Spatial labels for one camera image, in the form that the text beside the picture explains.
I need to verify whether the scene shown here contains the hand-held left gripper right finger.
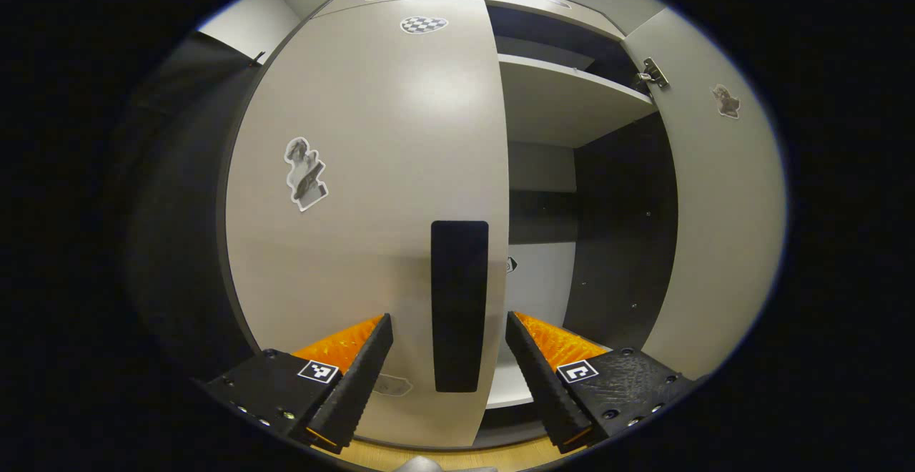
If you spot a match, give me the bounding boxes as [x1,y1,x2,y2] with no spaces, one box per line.
[505,310,698,455]

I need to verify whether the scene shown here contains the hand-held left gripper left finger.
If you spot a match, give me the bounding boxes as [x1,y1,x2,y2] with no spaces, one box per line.
[204,313,394,455]

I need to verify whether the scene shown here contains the black door handle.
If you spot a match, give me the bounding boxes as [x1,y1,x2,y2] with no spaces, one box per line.
[430,220,490,394]

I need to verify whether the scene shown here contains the grey double-door shoe cabinet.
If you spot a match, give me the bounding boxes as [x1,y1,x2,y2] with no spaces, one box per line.
[218,0,787,451]

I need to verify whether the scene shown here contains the grey door with checkered sticker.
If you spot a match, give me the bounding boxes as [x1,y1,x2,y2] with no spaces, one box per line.
[225,0,510,450]

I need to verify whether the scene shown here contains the grey door with square stickers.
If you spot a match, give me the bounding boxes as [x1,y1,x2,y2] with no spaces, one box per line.
[620,7,787,381]

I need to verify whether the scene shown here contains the grey cabinet bottom board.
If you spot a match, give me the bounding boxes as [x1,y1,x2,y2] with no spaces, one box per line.
[488,365,537,410]

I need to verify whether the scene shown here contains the grey cabinet shelf board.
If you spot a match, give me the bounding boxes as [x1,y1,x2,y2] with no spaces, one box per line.
[498,54,657,149]

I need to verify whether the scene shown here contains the metal door hinge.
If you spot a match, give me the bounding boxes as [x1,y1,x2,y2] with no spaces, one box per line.
[636,57,671,90]

